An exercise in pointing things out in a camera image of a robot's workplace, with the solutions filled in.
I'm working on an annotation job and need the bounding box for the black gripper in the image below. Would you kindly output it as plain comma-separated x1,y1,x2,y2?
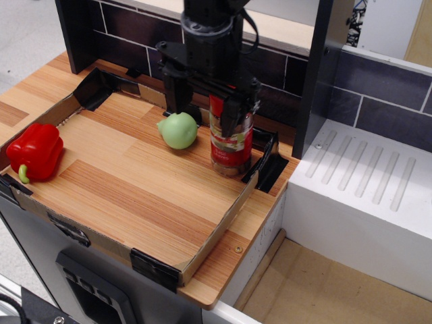
156,32,261,138

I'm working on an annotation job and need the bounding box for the dark grey vertical post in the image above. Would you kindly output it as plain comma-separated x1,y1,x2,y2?
292,0,354,159

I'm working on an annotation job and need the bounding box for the basil bottle red lid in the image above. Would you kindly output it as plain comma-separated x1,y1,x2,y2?
209,95,253,177

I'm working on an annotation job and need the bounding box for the white sink drainboard unit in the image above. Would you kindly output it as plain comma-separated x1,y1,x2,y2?
282,120,431,299

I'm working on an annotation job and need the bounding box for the red bell pepper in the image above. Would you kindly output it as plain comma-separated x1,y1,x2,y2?
6,123,63,184

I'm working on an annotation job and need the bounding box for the cardboard fence with black tape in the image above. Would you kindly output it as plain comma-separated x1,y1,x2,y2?
1,66,286,304

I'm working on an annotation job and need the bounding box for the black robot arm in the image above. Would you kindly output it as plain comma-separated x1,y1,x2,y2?
156,1,261,137

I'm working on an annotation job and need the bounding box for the green onion toy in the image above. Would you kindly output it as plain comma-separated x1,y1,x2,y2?
157,112,198,149

